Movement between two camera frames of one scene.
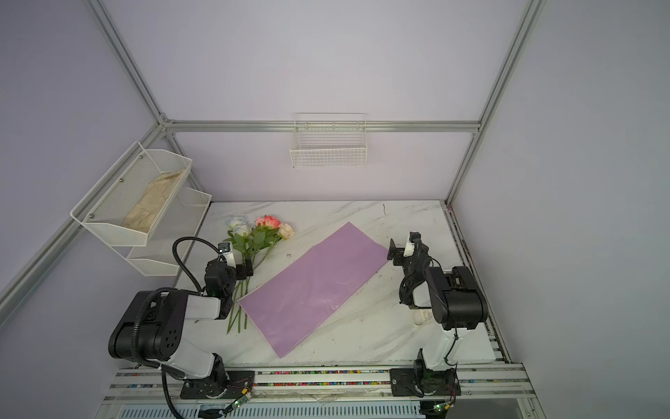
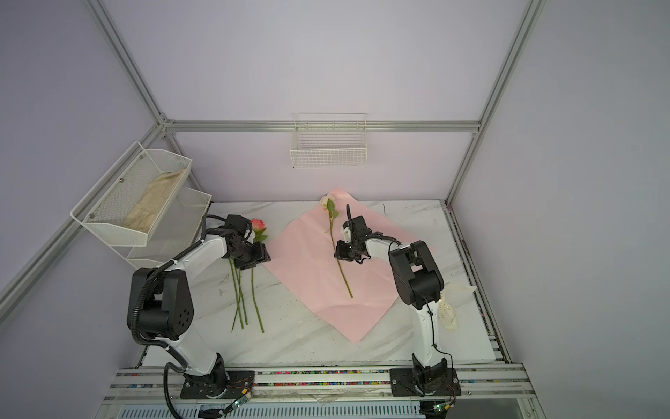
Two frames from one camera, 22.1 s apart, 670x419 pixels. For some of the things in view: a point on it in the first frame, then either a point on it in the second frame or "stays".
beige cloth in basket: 142,213 stays
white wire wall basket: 329,140 stays
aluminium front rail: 135,388 stays
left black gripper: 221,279 to 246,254
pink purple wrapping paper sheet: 292,301 to 350,296
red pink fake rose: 266,230 to 260,232
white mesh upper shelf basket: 126,205 stays
